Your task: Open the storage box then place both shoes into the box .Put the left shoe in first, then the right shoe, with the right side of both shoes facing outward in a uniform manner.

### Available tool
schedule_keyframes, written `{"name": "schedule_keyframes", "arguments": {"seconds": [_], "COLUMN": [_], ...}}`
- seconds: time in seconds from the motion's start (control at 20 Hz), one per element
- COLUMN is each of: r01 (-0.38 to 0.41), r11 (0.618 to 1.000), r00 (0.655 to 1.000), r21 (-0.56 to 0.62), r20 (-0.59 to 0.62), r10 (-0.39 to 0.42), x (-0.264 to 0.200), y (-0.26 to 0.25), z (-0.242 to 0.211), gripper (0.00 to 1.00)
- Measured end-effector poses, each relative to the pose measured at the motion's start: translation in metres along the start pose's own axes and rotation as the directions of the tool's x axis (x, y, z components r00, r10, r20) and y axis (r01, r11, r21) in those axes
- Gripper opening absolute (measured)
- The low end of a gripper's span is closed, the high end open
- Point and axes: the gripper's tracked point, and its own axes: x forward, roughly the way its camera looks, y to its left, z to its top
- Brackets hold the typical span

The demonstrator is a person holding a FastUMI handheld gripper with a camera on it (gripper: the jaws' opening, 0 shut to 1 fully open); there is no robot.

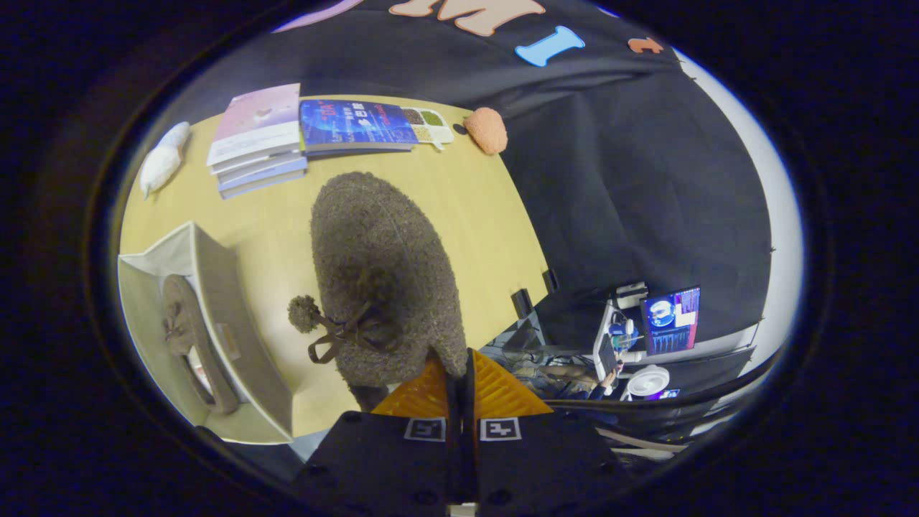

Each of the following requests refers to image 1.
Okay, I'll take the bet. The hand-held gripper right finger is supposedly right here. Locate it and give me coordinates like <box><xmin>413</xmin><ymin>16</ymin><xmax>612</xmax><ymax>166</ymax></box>
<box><xmin>465</xmin><ymin>349</ymin><xmax>636</xmax><ymax>509</ymax></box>

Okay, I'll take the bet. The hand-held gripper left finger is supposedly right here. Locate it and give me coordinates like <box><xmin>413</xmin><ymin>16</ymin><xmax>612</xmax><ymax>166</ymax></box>
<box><xmin>289</xmin><ymin>354</ymin><xmax>462</xmax><ymax>512</ymax></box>

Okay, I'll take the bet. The grey fabric storage box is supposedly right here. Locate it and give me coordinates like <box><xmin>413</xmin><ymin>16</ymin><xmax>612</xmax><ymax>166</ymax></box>
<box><xmin>118</xmin><ymin>221</ymin><xmax>294</xmax><ymax>445</ymax></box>

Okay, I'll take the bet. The grey fuzzy slipper shoe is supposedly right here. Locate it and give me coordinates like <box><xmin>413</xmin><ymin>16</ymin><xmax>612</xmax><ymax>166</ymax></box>
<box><xmin>161</xmin><ymin>274</ymin><xmax>241</xmax><ymax>416</ymax></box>
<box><xmin>288</xmin><ymin>171</ymin><xmax>469</xmax><ymax>410</ymax></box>

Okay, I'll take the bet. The open laptop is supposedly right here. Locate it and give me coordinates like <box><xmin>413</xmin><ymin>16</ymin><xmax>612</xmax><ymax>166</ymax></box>
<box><xmin>640</xmin><ymin>286</ymin><xmax>702</xmax><ymax>357</ymax></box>

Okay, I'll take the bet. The white round fan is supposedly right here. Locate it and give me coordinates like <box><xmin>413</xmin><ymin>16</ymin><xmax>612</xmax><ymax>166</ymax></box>
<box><xmin>626</xmin><ymin>365</ymin><xmax>671</xmax><ymax>401</ymax></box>

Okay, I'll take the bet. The white desk device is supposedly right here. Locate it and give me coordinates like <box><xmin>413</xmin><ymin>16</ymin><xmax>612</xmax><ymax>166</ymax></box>
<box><xmin>612</xmin><ymin>281</ymin><xmax>650</xmax><ymax>310</ymax></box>

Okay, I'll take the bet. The black backdrop cloth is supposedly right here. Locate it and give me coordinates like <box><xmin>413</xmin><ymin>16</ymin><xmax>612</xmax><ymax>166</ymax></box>
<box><xmin>165</xmin><ymin>0</ymin><xmax>775</xmax><ymax>354</ymax></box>

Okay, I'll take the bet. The pale blue book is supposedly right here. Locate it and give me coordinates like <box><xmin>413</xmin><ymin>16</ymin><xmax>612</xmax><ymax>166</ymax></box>
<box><xmin>217</xmin><ymin>158</ymin><xmax>308</xmax><ymax>192</ymax></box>
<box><xmin>219</xmin><ymin>169</ymin><xmax>309</xmax><ymax>200</ymax></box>

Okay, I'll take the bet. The orange plush ball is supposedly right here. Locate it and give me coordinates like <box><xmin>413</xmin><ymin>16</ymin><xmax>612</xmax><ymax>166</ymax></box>
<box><xmin>464</xmin><ymin>107</ymin><xmax>508</xmax><ymax>157</ymax></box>

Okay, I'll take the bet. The white food picture card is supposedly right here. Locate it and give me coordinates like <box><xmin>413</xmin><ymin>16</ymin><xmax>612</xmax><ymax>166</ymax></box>
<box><xmin>401</xmin><ymin>107</ymin><xmax>455</xmax><ymax>151</ymax></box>

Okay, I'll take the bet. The blue cover book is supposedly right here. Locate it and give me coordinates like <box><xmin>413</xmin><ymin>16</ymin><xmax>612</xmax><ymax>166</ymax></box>
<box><xmin>299</xmin><ymin>99</ymin><xmax>419</xmax><ymax>158</ymax></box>

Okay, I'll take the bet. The pink cover book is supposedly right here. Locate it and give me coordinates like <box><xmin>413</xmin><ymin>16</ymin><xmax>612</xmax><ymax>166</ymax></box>
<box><xmin>207</xmin><ymin>83</ymin><xmax>303</xmax><ymax>168</ymax></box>

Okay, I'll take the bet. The white cloth bundle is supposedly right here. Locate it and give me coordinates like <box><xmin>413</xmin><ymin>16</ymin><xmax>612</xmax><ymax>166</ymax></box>
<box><xmin>139</xmin><ymin>121</ymin><xmax>192</xmax><ymax>200</ymax></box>

